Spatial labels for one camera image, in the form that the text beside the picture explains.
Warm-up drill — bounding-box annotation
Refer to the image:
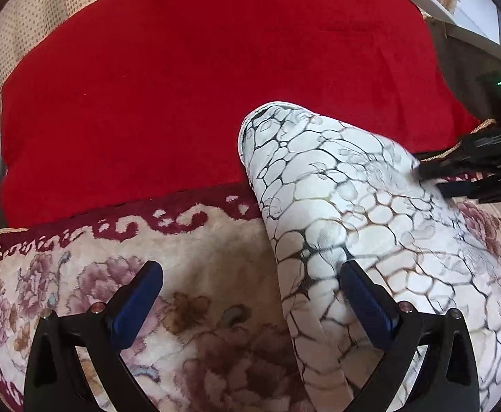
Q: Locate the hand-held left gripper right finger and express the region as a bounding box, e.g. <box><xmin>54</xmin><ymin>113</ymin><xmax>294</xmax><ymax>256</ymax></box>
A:
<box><xmin>340</xmin><ymin>260</ymin><xmax>479</xmax><ymax>412</ymax></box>

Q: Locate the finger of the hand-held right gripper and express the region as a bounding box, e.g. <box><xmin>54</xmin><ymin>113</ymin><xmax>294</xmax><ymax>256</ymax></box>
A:
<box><xmin>437</xmin><ymin>174</ymin><xmax>501</xmax><ymax>203</ymax></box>
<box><xmin>418</xmin><ymin>126</ymin><xmax>501</xmax><ymax>181</ymax></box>

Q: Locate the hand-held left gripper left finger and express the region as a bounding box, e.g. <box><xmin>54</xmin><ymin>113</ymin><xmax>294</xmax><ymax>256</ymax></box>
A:
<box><xmin>23</xmin><ymin>261</ymin><xmax>164</xmax><ymax>412</ymax></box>

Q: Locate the white crackle-print garment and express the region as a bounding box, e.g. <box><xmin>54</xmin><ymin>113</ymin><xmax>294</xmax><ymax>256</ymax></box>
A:
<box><xmin>237</xmin><ymin>101</ymin><xmax>501</xmax><ymax>412</ymax></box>

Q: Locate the maroon cream floral blanket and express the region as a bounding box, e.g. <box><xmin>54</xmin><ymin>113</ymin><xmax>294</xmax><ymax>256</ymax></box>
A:
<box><xmin>0</xmin><ymin>118</ymin><xmax>501</xmax><ymax>412</ymax></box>

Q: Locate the red plush blanket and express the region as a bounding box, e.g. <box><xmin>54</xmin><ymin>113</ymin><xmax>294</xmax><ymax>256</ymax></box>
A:
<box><xmin>0</xmin><ymin>0</ymin><xmax>480</xmax><ymax>228</ymax></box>

